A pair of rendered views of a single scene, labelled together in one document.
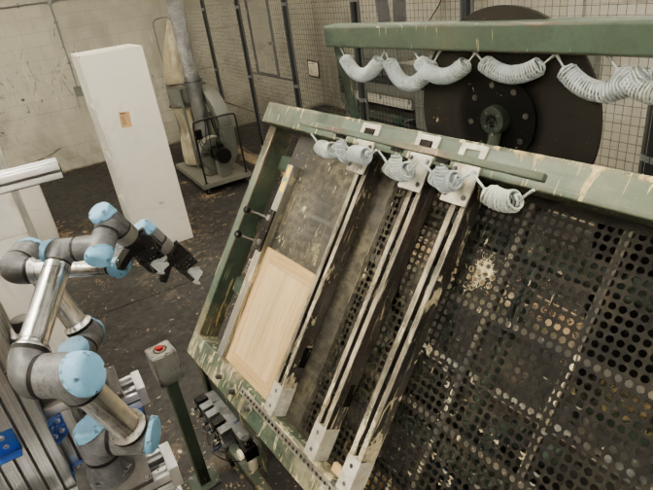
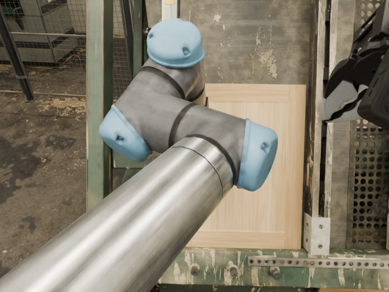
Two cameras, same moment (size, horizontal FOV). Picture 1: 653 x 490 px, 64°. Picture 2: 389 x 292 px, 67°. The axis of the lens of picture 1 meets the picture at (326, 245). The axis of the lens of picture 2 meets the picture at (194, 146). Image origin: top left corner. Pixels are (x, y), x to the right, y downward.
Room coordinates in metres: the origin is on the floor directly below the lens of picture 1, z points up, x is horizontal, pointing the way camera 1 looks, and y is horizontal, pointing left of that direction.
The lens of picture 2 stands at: (1.61, 1.00, 1.80)
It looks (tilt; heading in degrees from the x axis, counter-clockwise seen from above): 38 degrees down; 304
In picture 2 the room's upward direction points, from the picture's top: straight up
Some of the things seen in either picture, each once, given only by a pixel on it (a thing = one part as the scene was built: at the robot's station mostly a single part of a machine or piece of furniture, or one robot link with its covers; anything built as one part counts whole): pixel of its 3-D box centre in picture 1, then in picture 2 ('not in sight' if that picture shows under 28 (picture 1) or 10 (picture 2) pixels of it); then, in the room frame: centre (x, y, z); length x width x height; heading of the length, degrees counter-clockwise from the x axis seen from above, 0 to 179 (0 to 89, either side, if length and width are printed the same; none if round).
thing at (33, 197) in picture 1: (22, 215); not in sight; (5.96, 3.53, 0.36); 0.58 x 0.45 x 0.72; 117
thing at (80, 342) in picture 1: (77, 357); not in sight; (1.73, 1.04, 1.20); 0.13 x 0.12 x 0.14; 1
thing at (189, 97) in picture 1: (195, 102); not in sight; (7.43, 1.50, 1.10); 1.37 x 0.70 x 2.20; 27
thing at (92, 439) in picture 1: (97, 436); not in sight; (1.28, 0.81, 1.20); 0.13 x 0.12 x 0.14; 83
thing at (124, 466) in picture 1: (107, 461); not in sight; (1.28, 0.82, 1.09); 0.15 x 0.15 x 0.10
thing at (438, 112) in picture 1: (496, 119); not in sight; (1.97, -0.71, 1.85); 0.80 x 0.06 x 0.80; 32
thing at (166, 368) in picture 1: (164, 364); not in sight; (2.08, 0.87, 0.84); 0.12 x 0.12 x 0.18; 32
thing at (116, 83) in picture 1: (135, 151); not in sight; (5.56, 1.87, 1.03); 0.61 x 0.58 x 2.05; 27
